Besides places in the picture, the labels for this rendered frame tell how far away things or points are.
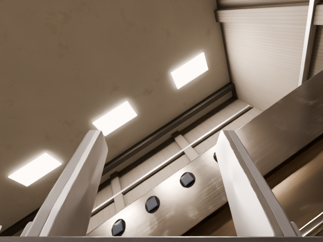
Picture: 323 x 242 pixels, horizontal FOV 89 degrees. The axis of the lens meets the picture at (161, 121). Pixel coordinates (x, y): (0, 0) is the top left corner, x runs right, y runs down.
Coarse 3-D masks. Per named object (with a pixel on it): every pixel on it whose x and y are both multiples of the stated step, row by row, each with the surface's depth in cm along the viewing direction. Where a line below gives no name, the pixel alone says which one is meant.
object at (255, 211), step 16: (224, 144) 10; (240, 144) 9; (224, 160) 10; (240, 160) 8; (224, 176) 10; (240, 176) 8; (256, 176) 7; (240, 192) 8; (256, 192) 7; (272, 192) 7; (240, 208) 8; (256, 208) 6; (272, 208) 6; (240, 224) 8; (256, 224) 6; (272, 224) 6; (288, 224) 6
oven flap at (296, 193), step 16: (320, 144) 58; (304, 160) 56; (320, 160) 53; (272, 176) 58; (288, 176) 55; (304, 176) 52; (320, 176) 50; (288, 192) 51; (304, 192) 48; (320, 192) 46; (288, 208) 47; (304, 208) 45; (320, 208) 43; (208, 224) 56; (224, 224) 53; (304, 224) 42; (320, 224) 39
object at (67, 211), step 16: (80, 144) 9; (96, 144) 9; (80, 160) 8; (96, 160) 9; (64, 176) 7; (80, 176) 8; (96, 176) 9; (64, 192) 7; (80, 192) 8; (96, 192) 9; (48, 208) 6; (64, 208) 6; (80, 208) 8; (32, 224) 6; (48, 224) 6; (64, 224) 6; (80, 224) 8
